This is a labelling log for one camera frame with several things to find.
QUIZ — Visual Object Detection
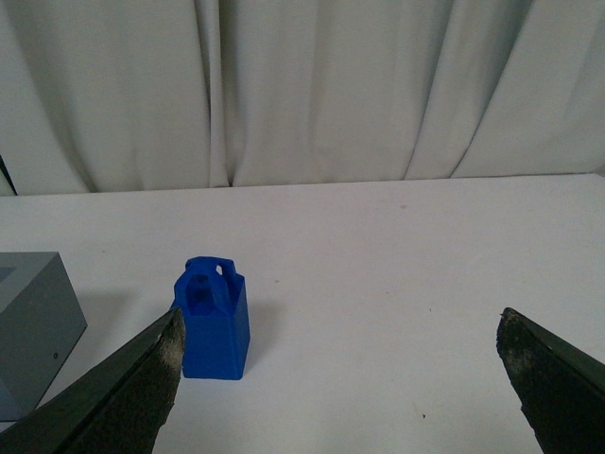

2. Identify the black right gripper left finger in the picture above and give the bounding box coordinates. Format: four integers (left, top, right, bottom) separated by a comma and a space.
1, 308, 185, 453

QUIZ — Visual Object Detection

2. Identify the blue plastic part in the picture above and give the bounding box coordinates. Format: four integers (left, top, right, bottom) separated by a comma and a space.
172, 256, 251, 380

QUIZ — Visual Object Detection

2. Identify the gray base block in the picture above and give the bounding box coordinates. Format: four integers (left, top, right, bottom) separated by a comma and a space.
1, 252, 87, 422

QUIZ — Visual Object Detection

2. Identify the white curtain backdrop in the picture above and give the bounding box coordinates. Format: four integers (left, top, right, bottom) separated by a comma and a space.
1, 1, 604, 196

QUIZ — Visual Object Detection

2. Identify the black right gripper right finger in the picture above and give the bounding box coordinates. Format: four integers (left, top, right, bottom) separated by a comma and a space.
496, 307, 604, 453

